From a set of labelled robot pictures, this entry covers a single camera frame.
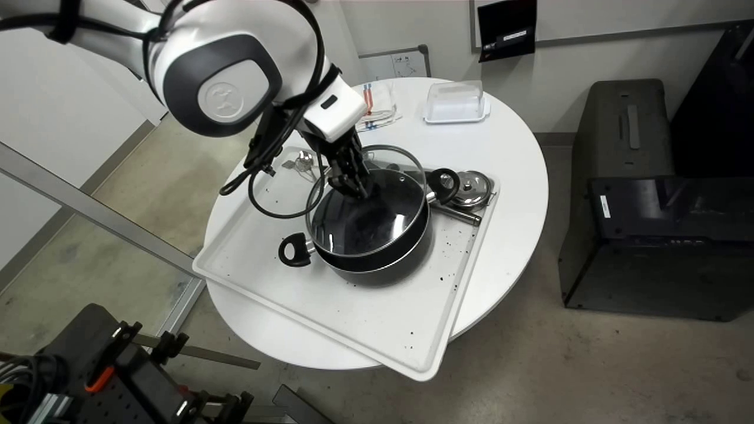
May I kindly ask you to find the small round steel lid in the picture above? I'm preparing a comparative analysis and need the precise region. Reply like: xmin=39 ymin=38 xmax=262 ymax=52
xmin=449 ymin=168 xmax=496 ymax=213

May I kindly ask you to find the tall black case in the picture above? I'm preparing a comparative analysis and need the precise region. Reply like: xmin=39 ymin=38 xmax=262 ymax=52
xmin=668 ymin=20 xmax=754 ymax=179

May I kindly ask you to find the wall whiteboard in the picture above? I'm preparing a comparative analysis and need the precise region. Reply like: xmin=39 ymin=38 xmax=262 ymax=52
xmin=468 ymin=0 xmax=754 ymax=52

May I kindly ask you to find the large black case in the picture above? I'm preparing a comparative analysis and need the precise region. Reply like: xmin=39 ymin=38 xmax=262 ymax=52
xmin=558 ymin=78 xmax=754 ymax=326

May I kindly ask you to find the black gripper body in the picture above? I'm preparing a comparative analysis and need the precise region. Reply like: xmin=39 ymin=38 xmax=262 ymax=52
xmin=310 ymin=128 xmax=369 ymax=177

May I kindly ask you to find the black marker holder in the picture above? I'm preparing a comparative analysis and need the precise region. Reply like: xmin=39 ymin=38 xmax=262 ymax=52
xmin=475 ymin=0 xmax=541 ymax=64

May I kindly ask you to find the aluminium frame bar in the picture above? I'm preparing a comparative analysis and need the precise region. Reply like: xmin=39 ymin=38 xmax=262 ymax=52
xmin=0 ymin=139 xmax=209 ymax=338

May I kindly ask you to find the small leaning whiteboard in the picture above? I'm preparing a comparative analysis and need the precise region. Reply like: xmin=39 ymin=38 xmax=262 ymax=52
xmin=357 ymin=42 xmax=434 ymax=82

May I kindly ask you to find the black equipment with orange grip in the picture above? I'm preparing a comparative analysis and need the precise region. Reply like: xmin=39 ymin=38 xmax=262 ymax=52
xmin=0 ymin=301 xmax=254 ymax=424

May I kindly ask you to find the steel spoon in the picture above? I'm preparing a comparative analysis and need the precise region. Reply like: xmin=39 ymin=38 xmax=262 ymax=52
xmin=294 ymin=151 xmax=324 ymax=192

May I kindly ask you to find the glass lid with black knob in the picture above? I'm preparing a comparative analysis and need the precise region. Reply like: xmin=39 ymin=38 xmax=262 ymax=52
xmin=309 ymin=142 xmax=431 ymax=263

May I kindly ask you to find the clear plastic container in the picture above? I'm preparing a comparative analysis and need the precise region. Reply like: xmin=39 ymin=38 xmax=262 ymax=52
xmin=422 ymin=81 xmax=493 ymax=128

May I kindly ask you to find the black cooking pot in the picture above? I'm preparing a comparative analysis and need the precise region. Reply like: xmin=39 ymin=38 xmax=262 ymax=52
xmin=278 ymin=166 xmax=462 ymax=278

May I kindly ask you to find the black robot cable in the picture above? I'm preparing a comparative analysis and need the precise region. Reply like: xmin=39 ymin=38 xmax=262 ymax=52
xmin=218 ymin=0 xmax=345 ymax=221

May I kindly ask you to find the steel utensil handle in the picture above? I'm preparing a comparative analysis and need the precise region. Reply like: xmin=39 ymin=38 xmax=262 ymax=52
xmin=429 ymin=198 xmax=484 ymax=228

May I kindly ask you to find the white plastic tray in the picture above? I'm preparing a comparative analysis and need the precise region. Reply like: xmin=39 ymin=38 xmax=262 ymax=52
xmin=190 ymin=144 xmax=501 ymax=384

